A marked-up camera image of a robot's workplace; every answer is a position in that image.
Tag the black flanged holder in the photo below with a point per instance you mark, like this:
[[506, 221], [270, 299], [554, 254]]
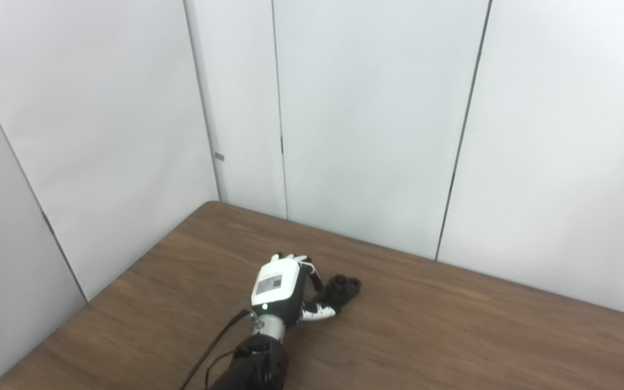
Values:
[[342, 290]]

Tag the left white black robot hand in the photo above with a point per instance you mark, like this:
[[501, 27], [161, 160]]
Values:
[[277, 284]]

